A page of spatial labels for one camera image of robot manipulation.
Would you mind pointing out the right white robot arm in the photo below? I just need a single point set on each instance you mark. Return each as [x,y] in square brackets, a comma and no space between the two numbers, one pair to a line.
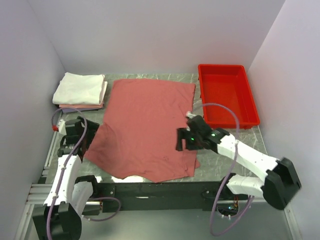
[275,180]

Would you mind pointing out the white folded t shirt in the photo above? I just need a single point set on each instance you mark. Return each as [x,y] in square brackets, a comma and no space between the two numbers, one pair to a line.
[76,89]

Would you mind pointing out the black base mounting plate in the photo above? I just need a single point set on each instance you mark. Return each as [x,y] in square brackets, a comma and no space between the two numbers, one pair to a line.
[143,196]

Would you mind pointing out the red plastic bin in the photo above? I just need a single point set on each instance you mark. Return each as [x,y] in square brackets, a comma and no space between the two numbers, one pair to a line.
[228,85]

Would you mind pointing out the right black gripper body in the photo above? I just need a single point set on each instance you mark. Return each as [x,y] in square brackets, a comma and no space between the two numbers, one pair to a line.
[194,140]

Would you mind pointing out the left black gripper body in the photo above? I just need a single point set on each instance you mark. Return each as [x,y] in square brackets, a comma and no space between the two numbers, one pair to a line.
[92,128]

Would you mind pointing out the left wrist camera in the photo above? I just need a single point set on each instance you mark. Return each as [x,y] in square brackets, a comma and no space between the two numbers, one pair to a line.
[60,127]

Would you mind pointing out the aluminium frame rail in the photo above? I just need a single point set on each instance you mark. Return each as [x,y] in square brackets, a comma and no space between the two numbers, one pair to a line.
[260,222]

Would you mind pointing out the pink red t shirt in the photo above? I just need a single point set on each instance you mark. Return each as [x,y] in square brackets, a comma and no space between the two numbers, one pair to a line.
[138,134]

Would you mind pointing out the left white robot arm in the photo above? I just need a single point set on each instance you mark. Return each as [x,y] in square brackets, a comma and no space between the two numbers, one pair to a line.
[60,217]

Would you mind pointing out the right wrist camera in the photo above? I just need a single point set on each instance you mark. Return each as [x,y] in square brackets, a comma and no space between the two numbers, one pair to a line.
[189,115]

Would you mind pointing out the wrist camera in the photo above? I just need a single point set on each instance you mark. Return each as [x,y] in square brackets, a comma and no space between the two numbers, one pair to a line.
[189,115]
[60,127]

